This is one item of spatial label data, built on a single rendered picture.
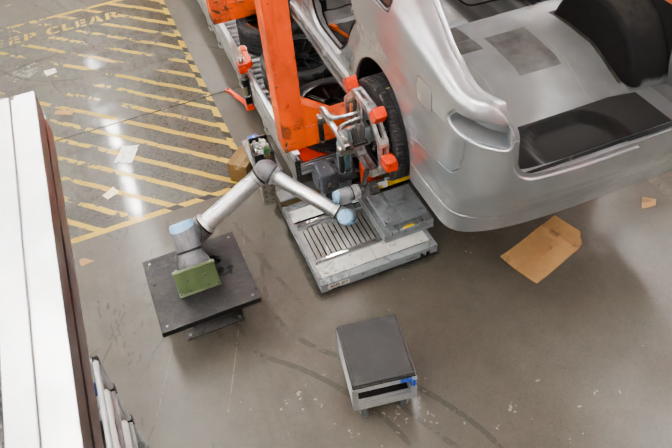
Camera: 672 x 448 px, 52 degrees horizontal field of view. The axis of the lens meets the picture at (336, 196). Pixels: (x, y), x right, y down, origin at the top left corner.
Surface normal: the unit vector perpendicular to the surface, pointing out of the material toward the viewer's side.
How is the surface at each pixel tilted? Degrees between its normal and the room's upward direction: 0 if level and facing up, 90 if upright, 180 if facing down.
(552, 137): 0
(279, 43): 90
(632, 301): 0
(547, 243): 2
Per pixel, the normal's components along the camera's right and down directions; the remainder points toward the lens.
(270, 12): 0.37, 0.62
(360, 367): -0.07, -0.72
